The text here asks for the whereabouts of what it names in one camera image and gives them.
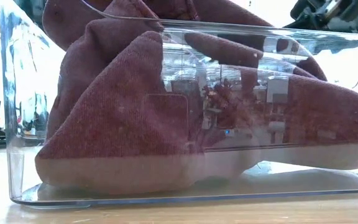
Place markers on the clear plastic bin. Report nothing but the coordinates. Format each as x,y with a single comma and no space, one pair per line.
20,124

